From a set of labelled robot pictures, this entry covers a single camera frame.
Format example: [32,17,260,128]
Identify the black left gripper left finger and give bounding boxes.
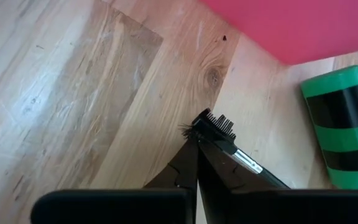
[143,138,199,191]

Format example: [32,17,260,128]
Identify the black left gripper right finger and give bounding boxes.
[197,141,280,224]

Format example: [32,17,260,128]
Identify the black comb brush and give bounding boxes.
[178,107,291,190]

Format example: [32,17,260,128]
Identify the green paint bottle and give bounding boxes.
[300,64,358,190]

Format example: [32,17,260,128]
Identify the pink translucent plastic bin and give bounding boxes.
[197,0,358,66]

